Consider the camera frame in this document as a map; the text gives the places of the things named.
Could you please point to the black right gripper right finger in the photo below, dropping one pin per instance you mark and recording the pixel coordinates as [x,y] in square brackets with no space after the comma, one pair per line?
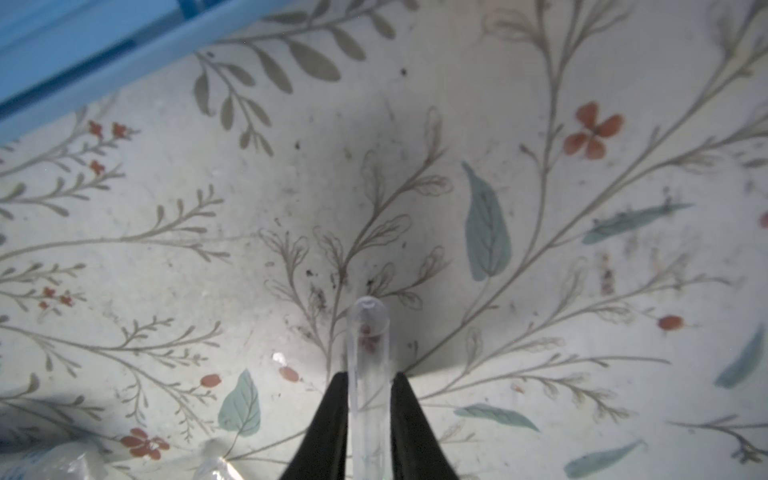
[416,452]

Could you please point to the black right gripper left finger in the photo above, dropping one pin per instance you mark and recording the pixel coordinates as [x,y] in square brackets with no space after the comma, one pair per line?
[322,453]

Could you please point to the white blue labelled bottle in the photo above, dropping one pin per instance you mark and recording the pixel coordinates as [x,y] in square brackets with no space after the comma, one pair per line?
[67,461]

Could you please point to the clear test tube blue cap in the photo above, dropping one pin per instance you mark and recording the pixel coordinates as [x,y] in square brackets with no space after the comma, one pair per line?
[368,368]

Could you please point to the blue plastic bin lid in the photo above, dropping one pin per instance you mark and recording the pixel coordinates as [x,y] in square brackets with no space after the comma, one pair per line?
[57,56]

